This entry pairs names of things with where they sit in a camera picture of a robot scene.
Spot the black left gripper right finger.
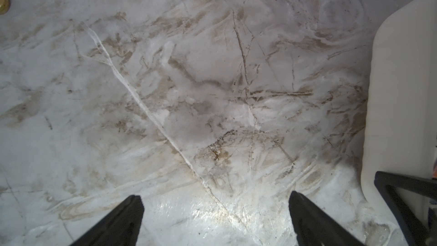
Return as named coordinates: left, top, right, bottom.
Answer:
left=289, top=191, right=363, bottom=246

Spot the small brass knob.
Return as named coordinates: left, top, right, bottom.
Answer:
left=0, top=0, right=10, bottom=15

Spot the white plastic storage tray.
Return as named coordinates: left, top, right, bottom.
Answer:
left=361, top=0, right=437, bottom=222

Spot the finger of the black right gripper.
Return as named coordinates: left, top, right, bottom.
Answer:
left=374, top=171, right=437, bottom=246

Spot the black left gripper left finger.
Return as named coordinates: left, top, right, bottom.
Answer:
left=72, top=195, right=145, bottom=246

